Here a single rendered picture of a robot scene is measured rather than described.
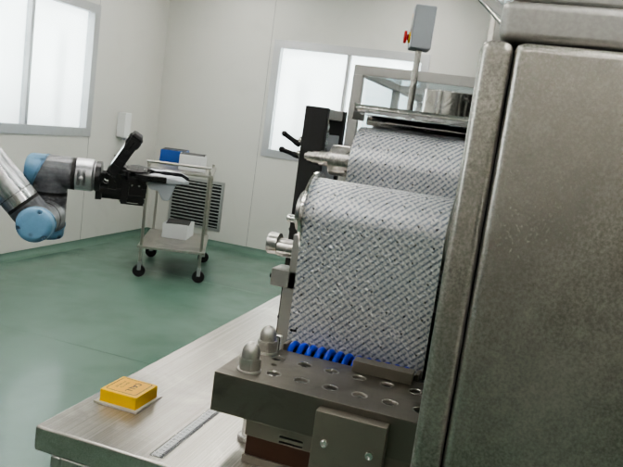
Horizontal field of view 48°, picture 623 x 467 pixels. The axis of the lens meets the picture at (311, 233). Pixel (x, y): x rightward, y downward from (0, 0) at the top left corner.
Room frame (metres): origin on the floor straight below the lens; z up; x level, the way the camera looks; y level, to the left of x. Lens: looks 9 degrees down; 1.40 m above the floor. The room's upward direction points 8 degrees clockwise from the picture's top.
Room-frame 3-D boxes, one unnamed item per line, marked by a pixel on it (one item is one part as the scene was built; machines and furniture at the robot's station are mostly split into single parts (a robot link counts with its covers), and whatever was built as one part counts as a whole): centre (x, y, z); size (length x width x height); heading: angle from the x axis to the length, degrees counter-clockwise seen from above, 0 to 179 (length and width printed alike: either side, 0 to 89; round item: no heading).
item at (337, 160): (1.46, -0.05, 1.34); 0.06 x 0.06 x 0.06; 73
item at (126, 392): (1.12, 0.27, 0.91); 0.07 x 0.07 x 0.02; 73
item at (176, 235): (5.93, 1.16, 0.51); 0.91 x 0.58 x 1.02; 7
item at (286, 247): (1.26, 0.03, 1.05); 0.06 x 0.05 x 0.31; 73
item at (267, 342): (1.09, 0.05, 1.05); 0.04 x 0.04 x 0.04
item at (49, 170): (1.60, 0.61, 1.21); 0.11 x 0.08 x 0.09; 102
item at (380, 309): (1.12, -0.10, 1.11); 0.23 x 0.01 x 0.18; 73
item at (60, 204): (1.58, 0.61, 1.12); 0.11 x 0.08 x 0.11; 12
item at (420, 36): (1.73, -0.19, 1.66); 0.07 x 0.07 x 0.10; 89
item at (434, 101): (1.87, -0.31, 1.50); 0.14 x 0.14 x 0.06
